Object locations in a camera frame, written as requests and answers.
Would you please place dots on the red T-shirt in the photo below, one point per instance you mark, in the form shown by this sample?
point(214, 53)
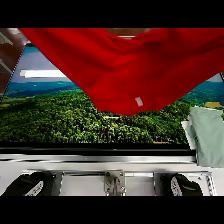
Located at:
point(133, 70)

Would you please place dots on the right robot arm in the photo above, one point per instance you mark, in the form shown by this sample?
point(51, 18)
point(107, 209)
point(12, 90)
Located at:
point(181, 185)

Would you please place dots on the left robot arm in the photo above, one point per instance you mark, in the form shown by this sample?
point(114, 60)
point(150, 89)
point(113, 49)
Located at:
point(28, 185)

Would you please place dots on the white garment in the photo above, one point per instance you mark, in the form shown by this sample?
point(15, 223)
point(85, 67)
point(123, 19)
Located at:
point(188, 133)

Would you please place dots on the pale green garment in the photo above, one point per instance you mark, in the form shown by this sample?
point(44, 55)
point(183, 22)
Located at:
point(210, 136)

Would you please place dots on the silver frame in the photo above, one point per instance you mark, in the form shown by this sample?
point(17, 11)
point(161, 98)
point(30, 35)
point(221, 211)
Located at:
point(100, 166)

